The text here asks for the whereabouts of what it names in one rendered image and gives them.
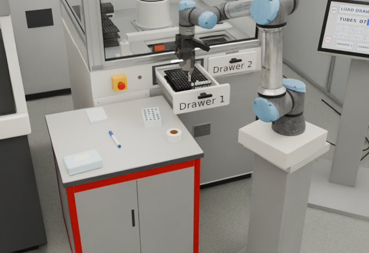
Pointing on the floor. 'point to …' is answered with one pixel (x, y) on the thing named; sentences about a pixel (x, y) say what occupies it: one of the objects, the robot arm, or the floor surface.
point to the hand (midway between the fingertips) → (190, 71)
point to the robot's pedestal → (279, 204)
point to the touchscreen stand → (346, 154)
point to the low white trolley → (128, 181)
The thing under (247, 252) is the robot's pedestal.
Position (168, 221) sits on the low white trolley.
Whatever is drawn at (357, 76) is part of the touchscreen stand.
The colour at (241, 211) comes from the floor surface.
